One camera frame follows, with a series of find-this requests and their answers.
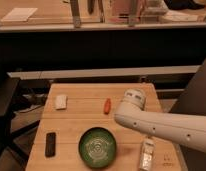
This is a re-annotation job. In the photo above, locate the orange carrot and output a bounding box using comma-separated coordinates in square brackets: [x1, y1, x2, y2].
[104, 98, 111, 114]

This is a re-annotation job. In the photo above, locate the white paper sheet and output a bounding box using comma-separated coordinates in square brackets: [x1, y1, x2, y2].
[0, 7, 37, 22]

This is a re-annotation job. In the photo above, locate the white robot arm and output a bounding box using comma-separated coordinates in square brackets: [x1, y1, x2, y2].
[114, 89, 206, 153]

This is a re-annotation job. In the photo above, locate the clear plastic bottle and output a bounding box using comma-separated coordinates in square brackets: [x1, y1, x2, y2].
[139, 138, 154, 171]

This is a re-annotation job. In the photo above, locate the black phone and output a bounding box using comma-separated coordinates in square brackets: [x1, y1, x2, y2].
[45, 132, 56, 157]

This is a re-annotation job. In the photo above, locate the dark robot base panel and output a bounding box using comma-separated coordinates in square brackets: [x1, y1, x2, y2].
[170, 54, 206, 171]

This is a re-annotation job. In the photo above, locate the white sponge block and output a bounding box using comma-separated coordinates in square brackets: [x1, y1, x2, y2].
[55, 95, 68, 110]

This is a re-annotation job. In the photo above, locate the green ceramic bowl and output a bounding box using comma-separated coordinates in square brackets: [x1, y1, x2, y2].
[78, 127, 117, 169]

